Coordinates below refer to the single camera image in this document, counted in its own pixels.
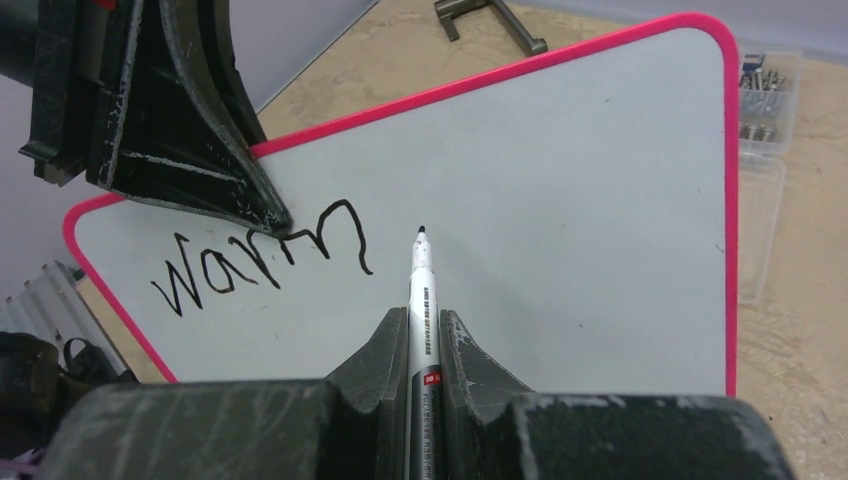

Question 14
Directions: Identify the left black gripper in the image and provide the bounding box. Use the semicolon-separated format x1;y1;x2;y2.
1;1;293;238

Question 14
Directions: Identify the clear plastic parts box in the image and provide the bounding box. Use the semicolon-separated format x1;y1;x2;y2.
738;43;803;304

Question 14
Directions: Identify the red framed whiteboard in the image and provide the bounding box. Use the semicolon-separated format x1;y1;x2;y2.
64;13;739;395

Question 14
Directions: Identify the white whiteboard marker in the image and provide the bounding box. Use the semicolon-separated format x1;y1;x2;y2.
404;226;447;479

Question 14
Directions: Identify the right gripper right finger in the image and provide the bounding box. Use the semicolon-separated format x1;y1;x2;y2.
440;310;795;479

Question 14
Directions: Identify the black metal clamp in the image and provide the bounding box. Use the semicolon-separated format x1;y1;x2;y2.
433;0;550;58

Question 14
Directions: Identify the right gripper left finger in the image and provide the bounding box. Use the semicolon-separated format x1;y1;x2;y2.
39;308;408;479

